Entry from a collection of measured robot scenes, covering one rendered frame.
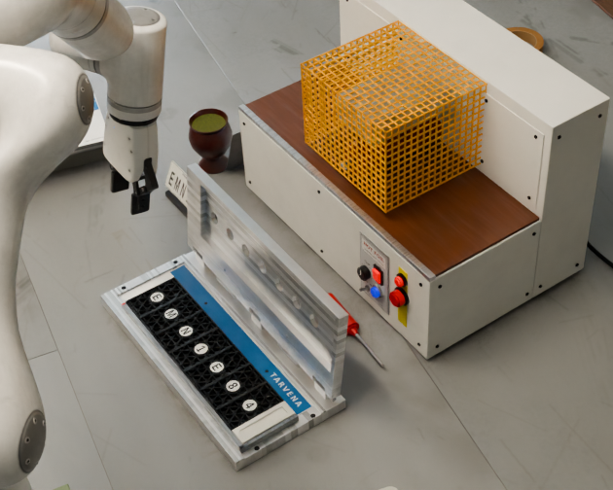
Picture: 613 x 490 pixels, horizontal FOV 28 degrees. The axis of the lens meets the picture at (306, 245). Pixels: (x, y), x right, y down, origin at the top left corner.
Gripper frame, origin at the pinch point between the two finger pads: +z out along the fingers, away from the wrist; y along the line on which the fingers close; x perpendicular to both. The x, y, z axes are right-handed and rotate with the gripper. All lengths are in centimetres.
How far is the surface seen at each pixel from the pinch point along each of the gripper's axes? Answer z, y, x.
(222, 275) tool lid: 16.4, 8.0, 14.2
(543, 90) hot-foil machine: -25, 33, 53
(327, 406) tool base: 20.1, 39.7, 14.4
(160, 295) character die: 20.7, 3.4, 4.9
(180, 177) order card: 15.3, -19.4, 22.0
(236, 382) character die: 20.7, 27.8, 5.1
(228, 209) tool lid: 1.0, 9.5, 12.9
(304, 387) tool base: 20.0, 34.4, 13.6
